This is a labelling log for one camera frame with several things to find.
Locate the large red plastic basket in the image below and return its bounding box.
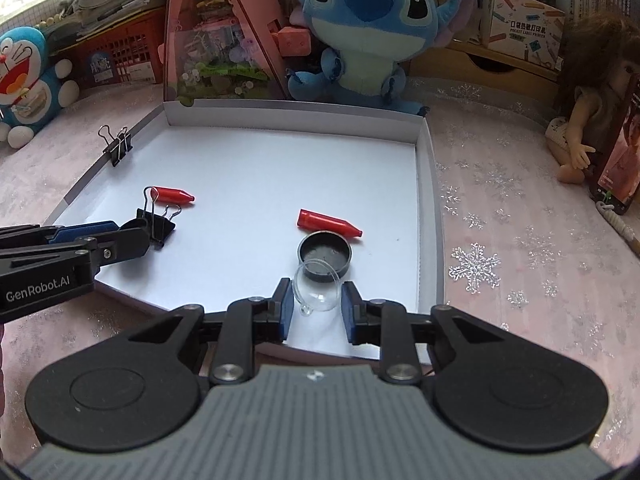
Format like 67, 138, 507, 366
75, 10, 168, 92

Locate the clear plastic dome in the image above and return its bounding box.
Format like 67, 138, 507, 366
293, 258, 343, 317

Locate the brown-haired doll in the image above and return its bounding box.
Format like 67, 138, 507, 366
546, 10, 640, 183

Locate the blue alien plush toy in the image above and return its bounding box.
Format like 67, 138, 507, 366
286, 0, 476, 116

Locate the blue robot cat plush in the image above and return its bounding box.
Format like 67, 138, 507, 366
0, 25, 81, 149

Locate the white cardboard box tray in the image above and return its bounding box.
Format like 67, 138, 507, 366
42, 100, 445, 366

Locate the white label printer box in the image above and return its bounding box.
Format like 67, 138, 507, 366
480, 0, 568, 68

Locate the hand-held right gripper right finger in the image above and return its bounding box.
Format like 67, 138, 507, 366
340, 281, 526, 386

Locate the small black binder clip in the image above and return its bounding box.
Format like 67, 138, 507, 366
98, 124, 135, 168

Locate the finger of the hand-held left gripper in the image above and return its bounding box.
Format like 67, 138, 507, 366
10, 226, 152, 273
0, 221, 123, 251

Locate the wooden drawer box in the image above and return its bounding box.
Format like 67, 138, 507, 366
410, 40, 563, 91

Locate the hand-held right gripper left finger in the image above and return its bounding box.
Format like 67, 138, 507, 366
115, 278, 296, 386

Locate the small red crayon cap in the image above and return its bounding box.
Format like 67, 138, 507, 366
156, 186, 196, 206

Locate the large black binder clip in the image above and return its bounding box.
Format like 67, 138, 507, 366
121, 186, 183, 251

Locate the large red crayon cap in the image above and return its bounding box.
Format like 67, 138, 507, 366
297, 208, 363, 239

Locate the pink snowflake tablecloth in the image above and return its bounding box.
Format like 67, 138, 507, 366
0, 75, 640, 461

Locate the smartphone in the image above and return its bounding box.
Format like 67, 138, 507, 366
589, 75, 640, 216

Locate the pink triangular house model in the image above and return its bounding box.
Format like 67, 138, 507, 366
159, 0, 313, 107

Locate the black round cap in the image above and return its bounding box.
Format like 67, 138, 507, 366
297, 231, 353, 282

